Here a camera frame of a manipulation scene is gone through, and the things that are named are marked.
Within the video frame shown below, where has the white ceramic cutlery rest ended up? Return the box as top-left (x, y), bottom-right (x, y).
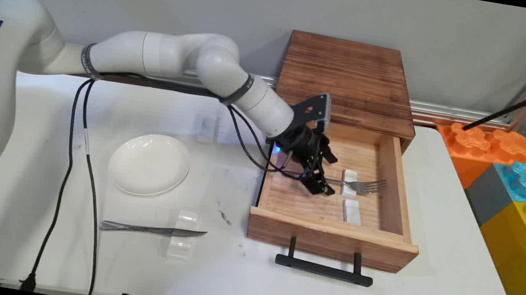
top-left (164, 208), bottom-right (203, 263)
top-left (340, 198), bottom-right (365, 227)
top-left (340, 168), bottom-right (361, 199)

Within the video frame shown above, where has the white round plate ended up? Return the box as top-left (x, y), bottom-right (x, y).
top-left (104, 128), bottom-right (194, 203)

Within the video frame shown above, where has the dark wooden drawer cabinet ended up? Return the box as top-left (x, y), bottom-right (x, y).
top-left (269, 29), bottom-right (428, 156)

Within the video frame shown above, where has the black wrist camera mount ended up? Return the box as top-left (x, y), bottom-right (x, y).
top-left (289, 89), bottom-right (334, 132)

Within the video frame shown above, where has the grey foam block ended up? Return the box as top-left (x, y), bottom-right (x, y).
top-left (461, 161), bottom-right (519, 231)

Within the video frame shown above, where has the aluminium wall rail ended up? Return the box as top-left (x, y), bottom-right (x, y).
top-left (244, 73), bottom-right (526, 140)

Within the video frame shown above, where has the silver serrated knife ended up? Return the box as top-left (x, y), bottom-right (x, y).
top-left (99, 217), bottom-right (208, 246)

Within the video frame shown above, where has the grey velcro strap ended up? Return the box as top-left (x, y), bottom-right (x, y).
top-left (78, 42), bottom-right (106, 82)
top-left (220, 71), bottom-right (255, 110)

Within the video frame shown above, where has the black drawer handle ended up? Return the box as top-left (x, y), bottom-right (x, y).
top-left (273, 234), bottom-right (378, 288)

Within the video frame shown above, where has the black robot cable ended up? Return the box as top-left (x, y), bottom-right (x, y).
top-left (56, 66), bottom-right (317, 295)
top-left (18, 61), bottom-right (317, 295)

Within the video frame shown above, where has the orange foam block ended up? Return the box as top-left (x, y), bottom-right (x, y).
top-left (429, 120), bottom-right (526, 198)

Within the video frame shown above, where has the silver metal fork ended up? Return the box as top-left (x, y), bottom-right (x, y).
top-left (324, 172), bottom-right (388, 198)

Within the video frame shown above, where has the light wooden drawer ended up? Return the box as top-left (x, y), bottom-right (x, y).
top-left (243, 113), bottom-right (436, 278)

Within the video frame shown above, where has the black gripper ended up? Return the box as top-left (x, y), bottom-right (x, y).
top-left (265, 118), bottom-right (345, 198)

